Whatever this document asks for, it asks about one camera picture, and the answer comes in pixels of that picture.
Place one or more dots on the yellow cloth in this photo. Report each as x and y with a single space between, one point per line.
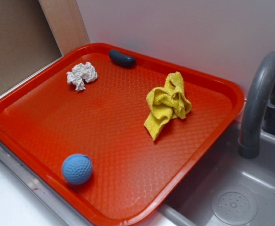
166 103

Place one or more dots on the dark grey bean-shaped object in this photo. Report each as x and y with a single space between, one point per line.
121 59

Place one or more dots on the crumpled white paper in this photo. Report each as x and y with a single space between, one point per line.
81 74

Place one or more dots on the blue dimpled ball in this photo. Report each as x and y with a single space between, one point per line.
77 169

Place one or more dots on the red plastic tray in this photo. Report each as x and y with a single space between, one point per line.
45 120

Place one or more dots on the grey plastic sink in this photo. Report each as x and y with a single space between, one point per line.
225 189

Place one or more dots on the wooden board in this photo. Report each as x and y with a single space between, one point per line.
66 24

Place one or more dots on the grey plastic faucet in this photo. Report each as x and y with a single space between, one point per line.
259 111

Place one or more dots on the brown cardboard panel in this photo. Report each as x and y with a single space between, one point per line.
26 41

